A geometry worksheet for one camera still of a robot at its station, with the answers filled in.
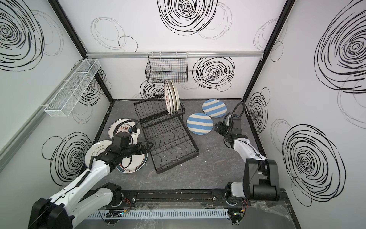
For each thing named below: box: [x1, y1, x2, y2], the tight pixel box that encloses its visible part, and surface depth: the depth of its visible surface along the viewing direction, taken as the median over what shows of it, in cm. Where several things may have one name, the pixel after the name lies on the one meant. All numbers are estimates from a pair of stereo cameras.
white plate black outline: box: [84, 139, 112, 167], surface depth 93 cm
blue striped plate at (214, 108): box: [202, 98, 228, 118], surface depth 117 cm
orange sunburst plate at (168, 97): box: [163, 80, 174, 117], surface depth 75 cm
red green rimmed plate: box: [115, 153, 149, 174], surface depth 83 cm
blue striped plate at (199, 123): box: [186, 112, 214, 136], surface depth 107 cm
